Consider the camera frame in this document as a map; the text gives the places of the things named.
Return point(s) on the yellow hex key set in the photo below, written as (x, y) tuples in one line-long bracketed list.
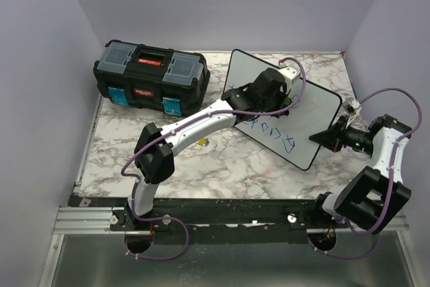
[(203, 142)]

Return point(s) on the aluminium extrusion frame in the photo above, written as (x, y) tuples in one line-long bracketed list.
[(84, 252)]

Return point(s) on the black plastic toolbox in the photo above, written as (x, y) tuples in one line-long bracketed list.
[(162, 79)]

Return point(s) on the white dry-erase whiteboard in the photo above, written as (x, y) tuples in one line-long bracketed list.
[(287, 136)]

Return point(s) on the green black whiteboard eraser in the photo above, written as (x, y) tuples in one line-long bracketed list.
[(287, 101)]

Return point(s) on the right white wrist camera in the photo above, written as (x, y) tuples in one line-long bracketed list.
[(353, 108)]

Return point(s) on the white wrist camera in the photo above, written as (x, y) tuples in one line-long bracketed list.
[(291, 75), (353, 108)]

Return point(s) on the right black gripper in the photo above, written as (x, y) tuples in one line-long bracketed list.
[(330, 138)]

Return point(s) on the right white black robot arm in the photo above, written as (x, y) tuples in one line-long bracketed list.
[(362, 200)]

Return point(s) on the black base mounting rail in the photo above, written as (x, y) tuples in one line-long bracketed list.
[(216, 221)]

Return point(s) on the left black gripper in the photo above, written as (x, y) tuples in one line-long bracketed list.
[(281, 94)]

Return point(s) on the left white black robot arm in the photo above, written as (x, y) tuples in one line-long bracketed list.
[(157, 147)]

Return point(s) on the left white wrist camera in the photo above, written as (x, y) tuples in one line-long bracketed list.
[(291, 75)]

